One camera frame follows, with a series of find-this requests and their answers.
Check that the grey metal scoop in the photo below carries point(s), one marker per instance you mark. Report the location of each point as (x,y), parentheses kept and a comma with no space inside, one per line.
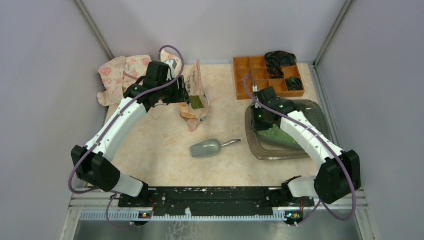
(210,147)

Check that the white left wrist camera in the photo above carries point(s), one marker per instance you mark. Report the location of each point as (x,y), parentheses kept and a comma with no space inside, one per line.
(172,63)

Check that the orange cat litter bag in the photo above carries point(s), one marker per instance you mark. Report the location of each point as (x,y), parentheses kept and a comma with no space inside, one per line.
(196,109)

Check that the dark cloth on tray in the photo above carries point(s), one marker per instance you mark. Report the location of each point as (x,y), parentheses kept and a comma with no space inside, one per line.
(275,60)

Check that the orange compartment tray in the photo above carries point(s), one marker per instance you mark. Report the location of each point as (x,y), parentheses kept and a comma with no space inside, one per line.
(256,69)

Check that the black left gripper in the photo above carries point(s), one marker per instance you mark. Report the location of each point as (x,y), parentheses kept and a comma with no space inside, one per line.
(180,95)

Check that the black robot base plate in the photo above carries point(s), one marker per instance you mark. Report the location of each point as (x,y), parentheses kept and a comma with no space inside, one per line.
(221,204)

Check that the dark green litter box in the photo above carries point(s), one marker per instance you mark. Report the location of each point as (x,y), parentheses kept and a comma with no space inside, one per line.
(274,144)

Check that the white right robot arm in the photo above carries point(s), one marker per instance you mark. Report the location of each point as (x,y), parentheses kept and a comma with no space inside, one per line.
(339,170)

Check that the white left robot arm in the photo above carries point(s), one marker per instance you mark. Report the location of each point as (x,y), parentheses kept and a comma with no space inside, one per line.
(93,161)

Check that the pink patterned cloth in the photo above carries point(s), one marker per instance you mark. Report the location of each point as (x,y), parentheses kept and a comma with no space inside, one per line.
(118,75)

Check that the small dark cloth ball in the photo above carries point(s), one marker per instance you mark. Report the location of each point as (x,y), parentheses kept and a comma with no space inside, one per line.
(294,84)

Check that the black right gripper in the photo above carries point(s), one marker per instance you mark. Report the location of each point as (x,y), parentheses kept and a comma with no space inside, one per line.
(256,125)

